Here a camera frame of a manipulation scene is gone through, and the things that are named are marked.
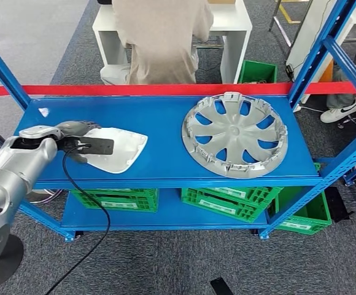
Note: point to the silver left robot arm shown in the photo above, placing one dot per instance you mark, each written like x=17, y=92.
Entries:
x=12, y=175

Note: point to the green plastic crate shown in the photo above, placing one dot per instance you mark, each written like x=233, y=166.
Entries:
x=267, y=194
x=86, y=201
x=258, y=71
x=316, y=217
x=196, y=201

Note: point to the silver wheel hubcap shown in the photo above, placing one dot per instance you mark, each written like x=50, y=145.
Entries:
x=234, y=131

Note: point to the black round base stand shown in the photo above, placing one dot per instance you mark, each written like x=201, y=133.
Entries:
x=14, y=264

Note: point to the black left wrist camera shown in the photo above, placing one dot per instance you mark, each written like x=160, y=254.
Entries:
x=101, y=146

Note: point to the red barrier belt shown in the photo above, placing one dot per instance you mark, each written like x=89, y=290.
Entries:
x=73, y=89

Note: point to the person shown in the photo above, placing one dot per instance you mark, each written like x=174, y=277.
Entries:
x=159, y=40
x=337, y=114

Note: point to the orange object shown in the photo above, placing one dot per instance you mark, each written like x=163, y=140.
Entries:
x=325, y=75

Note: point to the black power adapter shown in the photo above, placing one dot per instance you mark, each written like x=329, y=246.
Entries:
x=289, y=73

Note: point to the black robot foot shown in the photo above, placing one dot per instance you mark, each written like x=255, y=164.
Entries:
x=221, y=287

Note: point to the metal tube frame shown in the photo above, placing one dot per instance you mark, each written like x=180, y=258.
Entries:
x=283, y=30

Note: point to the black flat floor box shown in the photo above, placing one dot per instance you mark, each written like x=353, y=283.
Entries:
x=337, y=205

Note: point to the white table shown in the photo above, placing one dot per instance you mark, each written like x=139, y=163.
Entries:
x=233, y=20

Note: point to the yellow floor tape strip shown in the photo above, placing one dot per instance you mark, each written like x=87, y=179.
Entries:
x=288, y=14

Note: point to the white mirror cover part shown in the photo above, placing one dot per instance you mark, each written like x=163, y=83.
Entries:
x=125, y=150

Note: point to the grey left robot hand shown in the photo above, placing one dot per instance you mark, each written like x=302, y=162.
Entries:
x=73, y=129

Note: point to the white board panel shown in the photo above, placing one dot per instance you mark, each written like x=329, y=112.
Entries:
x=310, y=36

